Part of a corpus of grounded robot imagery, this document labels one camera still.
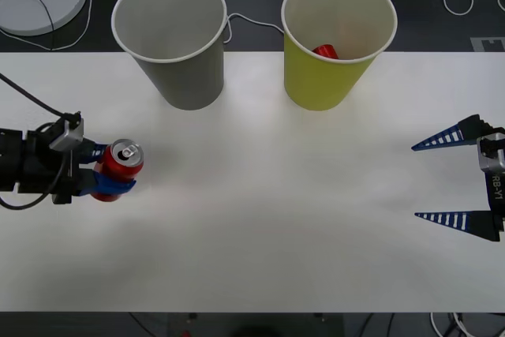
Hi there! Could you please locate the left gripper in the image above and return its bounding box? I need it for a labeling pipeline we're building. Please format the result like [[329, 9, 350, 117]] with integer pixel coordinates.
[[17, 131, 137, 206]]

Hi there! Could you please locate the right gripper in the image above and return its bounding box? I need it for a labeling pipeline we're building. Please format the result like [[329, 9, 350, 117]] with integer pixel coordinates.
[[410, 114, 505, 243]]

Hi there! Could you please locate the red drink can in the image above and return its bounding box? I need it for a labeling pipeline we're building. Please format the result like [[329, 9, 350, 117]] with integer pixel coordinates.
[[311, 43, 341, 61], [91, 138, 144, 204]]

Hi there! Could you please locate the grey floor marker plate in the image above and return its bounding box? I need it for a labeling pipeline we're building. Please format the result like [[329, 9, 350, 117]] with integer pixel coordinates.
[[470, 36, 505, 53]]

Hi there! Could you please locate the grey plastic bin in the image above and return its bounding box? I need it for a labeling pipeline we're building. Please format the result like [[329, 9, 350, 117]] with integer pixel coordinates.
[[110, 0, 228, 110]]

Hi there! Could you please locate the yellow-green plastic bin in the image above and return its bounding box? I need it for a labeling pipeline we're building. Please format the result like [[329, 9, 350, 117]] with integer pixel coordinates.
[[280, 0, 398, 112]]

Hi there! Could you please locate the white cable bundle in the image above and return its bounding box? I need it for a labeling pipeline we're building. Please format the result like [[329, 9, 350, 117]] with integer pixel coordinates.
[[428, 312, 477, 337]]

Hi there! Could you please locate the thin black cable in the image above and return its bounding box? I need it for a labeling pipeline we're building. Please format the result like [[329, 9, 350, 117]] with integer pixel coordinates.
[[9, 0, 57, 52]]

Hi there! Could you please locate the white power strip cable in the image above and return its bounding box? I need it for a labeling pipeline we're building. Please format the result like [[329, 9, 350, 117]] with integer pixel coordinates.
[[103, 0, 286, 44]]

